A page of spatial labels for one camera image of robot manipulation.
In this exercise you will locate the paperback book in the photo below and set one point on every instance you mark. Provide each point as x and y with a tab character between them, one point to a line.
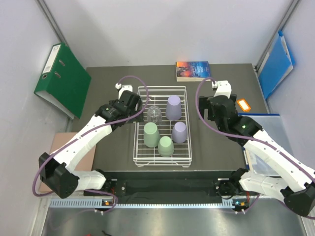
192	71

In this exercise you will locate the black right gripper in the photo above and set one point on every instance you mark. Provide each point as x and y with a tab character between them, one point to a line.
204	103

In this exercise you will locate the orange key tag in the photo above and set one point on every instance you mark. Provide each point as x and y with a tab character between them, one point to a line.
244	105

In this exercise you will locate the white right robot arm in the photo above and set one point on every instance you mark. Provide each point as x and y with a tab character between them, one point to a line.
295	185

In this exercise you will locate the brown cardboard sheet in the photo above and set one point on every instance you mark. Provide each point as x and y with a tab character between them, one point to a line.
85	163

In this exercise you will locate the tall purple cup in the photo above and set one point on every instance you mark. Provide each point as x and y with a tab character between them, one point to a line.
173	108

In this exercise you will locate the short purple cup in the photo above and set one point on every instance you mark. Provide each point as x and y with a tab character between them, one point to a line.
179	132

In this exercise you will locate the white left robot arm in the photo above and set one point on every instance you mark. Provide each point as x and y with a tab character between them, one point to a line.
57	170

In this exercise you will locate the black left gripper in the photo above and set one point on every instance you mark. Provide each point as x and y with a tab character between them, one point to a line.
139	118

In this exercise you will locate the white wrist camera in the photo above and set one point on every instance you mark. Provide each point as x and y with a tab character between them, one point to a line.
121	88
222	88

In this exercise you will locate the clear glass cup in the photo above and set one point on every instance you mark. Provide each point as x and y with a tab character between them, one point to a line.
154	114

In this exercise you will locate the white wire dish rack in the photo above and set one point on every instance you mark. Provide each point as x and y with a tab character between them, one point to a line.
149	156

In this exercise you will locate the blue folder on wall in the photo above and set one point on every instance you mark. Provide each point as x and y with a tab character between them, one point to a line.
278	63

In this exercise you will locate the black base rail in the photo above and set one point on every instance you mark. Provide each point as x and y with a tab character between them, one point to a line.
124	183

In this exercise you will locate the grey cable duct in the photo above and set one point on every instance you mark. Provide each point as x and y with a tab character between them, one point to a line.
105	203

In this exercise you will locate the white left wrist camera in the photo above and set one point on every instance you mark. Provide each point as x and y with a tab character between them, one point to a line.
121	88

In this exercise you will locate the green ring binder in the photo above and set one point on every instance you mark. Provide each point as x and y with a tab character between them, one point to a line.
64	82

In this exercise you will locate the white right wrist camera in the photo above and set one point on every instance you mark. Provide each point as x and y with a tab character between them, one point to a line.
222	88

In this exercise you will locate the tall green cup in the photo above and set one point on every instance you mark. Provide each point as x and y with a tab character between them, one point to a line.
151	135

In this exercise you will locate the short green cup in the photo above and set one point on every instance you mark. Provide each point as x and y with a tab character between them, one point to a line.
166	146

